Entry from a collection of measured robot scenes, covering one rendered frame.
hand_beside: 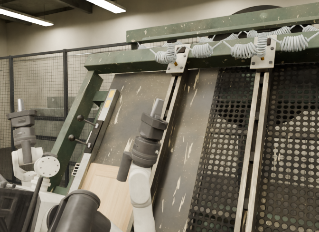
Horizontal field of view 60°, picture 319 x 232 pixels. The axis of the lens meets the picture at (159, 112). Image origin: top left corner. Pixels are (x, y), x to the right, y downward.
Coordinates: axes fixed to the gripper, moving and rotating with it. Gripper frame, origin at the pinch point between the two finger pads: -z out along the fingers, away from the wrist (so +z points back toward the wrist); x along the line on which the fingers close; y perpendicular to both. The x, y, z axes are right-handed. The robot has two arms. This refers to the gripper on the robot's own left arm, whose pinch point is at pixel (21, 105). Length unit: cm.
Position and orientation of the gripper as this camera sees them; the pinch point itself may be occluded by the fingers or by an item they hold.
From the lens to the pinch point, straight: 138.8
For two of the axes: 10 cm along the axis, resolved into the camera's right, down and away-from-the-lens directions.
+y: 0.5, -1.7, -9.8
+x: 9.8, -1.8, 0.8
